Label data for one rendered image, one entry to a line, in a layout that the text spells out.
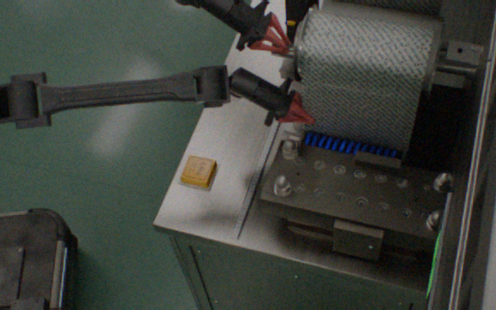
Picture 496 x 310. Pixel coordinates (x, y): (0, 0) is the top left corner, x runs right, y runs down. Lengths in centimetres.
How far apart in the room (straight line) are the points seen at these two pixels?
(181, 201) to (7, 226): 105
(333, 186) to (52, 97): 61
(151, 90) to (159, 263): 125
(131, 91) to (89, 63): 184
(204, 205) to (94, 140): 141
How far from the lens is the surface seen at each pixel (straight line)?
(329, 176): 140
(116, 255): 256
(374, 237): 134
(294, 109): 138
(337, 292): 155
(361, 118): 138
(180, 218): 152
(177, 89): 135
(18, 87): 138
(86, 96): 135
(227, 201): 153
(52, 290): 229
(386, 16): 142
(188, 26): 322
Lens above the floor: 221
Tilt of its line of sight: 56 degrees down
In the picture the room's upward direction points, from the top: 9 degrees counter-clockwise
